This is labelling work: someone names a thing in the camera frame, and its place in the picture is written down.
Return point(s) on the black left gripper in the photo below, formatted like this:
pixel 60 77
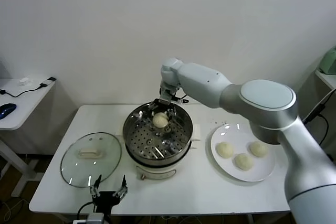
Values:
pixel 105 199

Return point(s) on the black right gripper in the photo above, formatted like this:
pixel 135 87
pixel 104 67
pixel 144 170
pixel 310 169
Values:
pixel 165 105

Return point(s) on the white steamed baozi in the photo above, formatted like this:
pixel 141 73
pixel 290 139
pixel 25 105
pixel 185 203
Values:
pixel 258 150
pixel 224 150
pixel 243 161
pixel 159 121

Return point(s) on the glass pot lid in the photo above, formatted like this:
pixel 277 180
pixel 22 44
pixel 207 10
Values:
pixel 78 166

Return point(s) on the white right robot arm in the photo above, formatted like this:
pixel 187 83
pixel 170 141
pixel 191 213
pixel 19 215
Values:
pixel 199 79

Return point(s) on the stainless steel steamer basket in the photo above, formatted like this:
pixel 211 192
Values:
pixel 141 140

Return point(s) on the steel steamer pot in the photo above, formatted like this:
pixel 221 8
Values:
pixel 157 172

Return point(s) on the white round plate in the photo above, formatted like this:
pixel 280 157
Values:
pixel 231 163

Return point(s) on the white side desk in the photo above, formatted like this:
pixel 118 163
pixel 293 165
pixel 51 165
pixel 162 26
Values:
pixel 26 108

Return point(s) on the silver black adapter device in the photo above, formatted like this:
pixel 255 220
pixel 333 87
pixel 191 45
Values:
pixel 51 79

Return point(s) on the blue computer mouse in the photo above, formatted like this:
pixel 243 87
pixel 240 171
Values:
pixel 7 110

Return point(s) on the small white desk object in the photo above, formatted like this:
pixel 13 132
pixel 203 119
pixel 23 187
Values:
pixel 25 81

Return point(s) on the white side table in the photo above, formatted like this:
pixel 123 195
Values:
pixel 326 79

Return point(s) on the pale green appliance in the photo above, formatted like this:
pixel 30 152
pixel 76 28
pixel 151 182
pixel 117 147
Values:
pixel 329 61

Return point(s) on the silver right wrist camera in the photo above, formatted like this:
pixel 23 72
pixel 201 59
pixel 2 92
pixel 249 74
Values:
pixel 166 90

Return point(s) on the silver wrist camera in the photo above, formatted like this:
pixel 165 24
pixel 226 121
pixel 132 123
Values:
pixel 94 218
pixel 166 90

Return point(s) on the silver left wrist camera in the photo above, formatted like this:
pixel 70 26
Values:
pixel 94 218

